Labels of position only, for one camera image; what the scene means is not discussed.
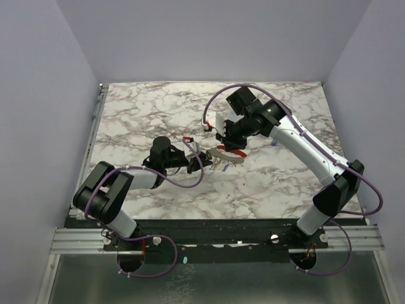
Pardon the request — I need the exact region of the metal key organizer red handle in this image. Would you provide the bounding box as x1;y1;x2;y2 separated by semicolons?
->
206;144;247;166

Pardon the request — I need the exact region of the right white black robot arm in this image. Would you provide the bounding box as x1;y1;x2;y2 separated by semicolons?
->
206;86;365;248

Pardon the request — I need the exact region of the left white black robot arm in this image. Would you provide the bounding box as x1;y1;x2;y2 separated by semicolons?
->
72;136;213;250

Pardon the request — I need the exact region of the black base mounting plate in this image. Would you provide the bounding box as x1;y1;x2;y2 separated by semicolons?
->
65;217;330;264

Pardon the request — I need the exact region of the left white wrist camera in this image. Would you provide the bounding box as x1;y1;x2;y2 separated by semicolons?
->
182;136;200;159

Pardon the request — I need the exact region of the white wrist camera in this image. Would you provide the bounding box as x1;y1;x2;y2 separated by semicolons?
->
182;136;200;159
201;111;240;136

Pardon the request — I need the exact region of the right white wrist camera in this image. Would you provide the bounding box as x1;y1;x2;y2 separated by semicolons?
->
201;111;240;136

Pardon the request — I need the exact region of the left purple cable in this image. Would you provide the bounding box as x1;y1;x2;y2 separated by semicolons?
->
84;136;205;279

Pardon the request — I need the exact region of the purple cable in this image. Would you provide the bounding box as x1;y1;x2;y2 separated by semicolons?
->
84;136;205;279
202;82;383;276

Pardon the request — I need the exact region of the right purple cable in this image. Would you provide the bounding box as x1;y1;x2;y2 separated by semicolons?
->
202;82;383;276

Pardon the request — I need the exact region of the aluminium left side rail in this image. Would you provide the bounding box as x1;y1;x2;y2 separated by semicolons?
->
71;83;109;216

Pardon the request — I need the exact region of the aluminium rail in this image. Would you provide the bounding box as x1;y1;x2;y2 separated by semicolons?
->
71;83;109;216
50;225;385;255

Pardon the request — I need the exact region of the aluminium front rail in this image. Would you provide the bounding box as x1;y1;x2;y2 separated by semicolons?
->
50;225;385;255

